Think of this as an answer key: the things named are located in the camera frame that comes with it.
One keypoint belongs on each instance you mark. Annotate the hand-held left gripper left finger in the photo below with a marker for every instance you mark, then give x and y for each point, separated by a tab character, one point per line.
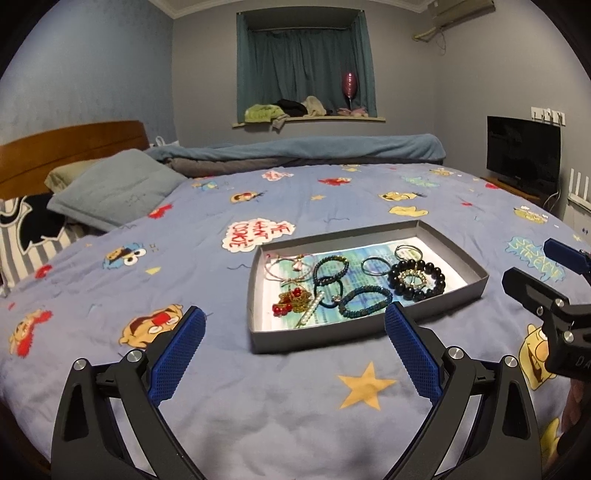
180	355

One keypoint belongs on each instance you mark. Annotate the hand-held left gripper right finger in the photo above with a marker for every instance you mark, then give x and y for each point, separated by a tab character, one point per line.
413	355

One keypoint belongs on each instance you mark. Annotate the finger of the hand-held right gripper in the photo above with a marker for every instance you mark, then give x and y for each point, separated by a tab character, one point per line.
531	290
568	256

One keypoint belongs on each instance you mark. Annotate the grey cardboard tray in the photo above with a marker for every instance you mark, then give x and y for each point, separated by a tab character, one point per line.
323	339

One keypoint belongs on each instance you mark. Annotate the person's right forearm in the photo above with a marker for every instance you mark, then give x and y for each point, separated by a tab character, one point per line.
579	406

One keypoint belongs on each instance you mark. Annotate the white router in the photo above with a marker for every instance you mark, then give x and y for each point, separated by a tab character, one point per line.
579	194

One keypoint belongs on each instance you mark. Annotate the cartoon printed bed sheet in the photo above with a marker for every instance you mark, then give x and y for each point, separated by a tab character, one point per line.
207	286

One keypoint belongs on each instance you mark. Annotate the wooden television stand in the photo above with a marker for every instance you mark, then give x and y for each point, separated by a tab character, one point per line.
503	187

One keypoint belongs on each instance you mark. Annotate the printed paper sheet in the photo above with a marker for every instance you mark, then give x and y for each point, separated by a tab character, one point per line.
355	258

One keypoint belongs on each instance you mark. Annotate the black television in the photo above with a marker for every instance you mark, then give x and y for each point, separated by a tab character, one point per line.
521	152

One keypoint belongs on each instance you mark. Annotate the striped pillow with black print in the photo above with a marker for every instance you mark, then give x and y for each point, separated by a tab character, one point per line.
27	258

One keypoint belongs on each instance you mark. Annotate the grey pillow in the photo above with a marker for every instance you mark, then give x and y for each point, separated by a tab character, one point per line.
115	184

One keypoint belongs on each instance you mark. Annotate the grey blanket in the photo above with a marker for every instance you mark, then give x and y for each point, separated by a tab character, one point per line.
207	168

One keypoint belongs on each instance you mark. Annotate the olive pillow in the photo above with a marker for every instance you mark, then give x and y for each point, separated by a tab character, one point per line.
64	175

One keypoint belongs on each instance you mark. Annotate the blue blanket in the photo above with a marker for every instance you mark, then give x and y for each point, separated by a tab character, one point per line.
323	147

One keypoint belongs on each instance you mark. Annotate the wooden headboard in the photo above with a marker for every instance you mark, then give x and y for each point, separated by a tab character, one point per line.
69	143

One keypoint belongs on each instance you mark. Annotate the pink cloth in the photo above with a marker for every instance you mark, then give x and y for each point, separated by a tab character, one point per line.
355	111

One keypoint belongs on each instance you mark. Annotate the window sill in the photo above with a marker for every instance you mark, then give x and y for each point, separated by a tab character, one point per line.
323	120

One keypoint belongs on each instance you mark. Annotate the grey cloth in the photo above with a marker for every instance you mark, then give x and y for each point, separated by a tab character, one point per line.
278	122

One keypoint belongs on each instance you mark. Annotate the green cloth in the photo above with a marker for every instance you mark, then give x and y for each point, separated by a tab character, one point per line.
263	113

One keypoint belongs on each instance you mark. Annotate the beige cloth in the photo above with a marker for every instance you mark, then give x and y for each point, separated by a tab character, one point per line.
314	106

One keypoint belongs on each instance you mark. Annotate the black cloth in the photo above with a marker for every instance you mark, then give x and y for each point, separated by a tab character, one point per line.
291	108

